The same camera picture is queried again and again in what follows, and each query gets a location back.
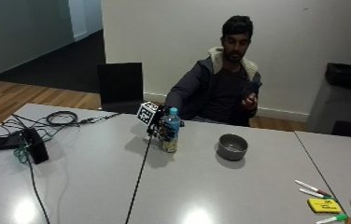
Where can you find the blue drink bottle yellow label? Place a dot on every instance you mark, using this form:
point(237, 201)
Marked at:
point(171, 133)

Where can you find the white cube with black markers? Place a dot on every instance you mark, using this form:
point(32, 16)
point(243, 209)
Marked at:
point(147, 113)

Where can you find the grey metal bowl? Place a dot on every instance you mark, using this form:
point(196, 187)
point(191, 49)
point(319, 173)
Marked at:
point(231, 146)

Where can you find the black chair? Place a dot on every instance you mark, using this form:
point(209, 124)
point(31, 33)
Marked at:
point(120, 87)

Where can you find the the person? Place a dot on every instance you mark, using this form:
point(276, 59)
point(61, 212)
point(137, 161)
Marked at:
point(219, 84)

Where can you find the black electronics box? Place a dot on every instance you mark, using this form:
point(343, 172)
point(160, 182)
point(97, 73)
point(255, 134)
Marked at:
point(35, 145)

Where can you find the black flat device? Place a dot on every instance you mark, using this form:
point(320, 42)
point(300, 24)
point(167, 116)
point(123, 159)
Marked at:
point(4, 141)

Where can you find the white marker red cap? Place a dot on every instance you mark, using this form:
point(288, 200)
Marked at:
point(312, 188)

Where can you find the white marker green cap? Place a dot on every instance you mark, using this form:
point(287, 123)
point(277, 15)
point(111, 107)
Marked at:
point(316, 194)

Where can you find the grey bin with black bag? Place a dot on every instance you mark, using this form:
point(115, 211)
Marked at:
point(343, 96)

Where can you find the yellow sponge eraser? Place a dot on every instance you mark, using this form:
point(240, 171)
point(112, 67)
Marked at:
point(324, 205)

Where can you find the white marker with green end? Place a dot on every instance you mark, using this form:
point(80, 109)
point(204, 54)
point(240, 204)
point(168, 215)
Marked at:
point(331, 219)

